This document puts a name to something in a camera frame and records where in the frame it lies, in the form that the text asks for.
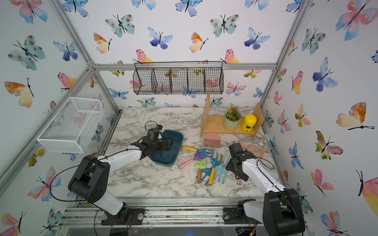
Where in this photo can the blue claw rake yellow handle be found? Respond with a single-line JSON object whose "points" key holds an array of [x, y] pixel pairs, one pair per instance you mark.
{"points": [[210, 172]]}

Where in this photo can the black wire wall basket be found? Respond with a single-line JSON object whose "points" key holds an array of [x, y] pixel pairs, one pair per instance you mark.
{"points": [[174, 78]]}

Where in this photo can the light blue fork tool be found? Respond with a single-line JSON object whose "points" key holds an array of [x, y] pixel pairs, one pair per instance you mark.
{"points": [[221, 172]]}

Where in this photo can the white mesh wall basket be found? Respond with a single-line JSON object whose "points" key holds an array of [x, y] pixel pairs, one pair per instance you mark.
{"points": [[73, 126]]}

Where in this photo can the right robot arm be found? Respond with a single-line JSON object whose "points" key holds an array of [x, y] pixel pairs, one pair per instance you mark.
{"points": [[280, 213]]}

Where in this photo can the teal rake yellow handle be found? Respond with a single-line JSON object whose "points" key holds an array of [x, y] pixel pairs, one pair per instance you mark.
{"points": [[204, 152]]}

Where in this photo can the potted red flower plant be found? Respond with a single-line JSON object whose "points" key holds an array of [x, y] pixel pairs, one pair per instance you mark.
{"points": [[231, 117]]}

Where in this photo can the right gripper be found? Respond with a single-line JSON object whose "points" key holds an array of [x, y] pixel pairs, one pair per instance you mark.
{"points": [[229, 165]]}

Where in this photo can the teal plastic storage box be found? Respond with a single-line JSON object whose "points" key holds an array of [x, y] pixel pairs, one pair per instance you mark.
{"points": [[168, 158]]}

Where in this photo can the wooden shelf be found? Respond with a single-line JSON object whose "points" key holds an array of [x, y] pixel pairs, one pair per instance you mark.
{"points": [[214, 124]]}

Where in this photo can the yellow jar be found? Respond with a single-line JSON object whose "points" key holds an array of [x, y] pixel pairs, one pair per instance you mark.
{"points": [[249, 123]]}

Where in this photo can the pink hand brush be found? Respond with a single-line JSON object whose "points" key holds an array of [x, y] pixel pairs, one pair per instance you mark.
{"points": [[212, 140]]}

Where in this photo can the green rake wooden handle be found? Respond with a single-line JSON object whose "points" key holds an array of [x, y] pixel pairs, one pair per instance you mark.
{"points": [[200, 165]]}

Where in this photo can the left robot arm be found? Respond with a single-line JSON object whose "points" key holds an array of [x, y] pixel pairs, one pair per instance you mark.
{"points": [[91, 176]]}

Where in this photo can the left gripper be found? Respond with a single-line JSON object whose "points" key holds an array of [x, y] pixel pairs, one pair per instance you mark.
{"points": [[164, 144]]}

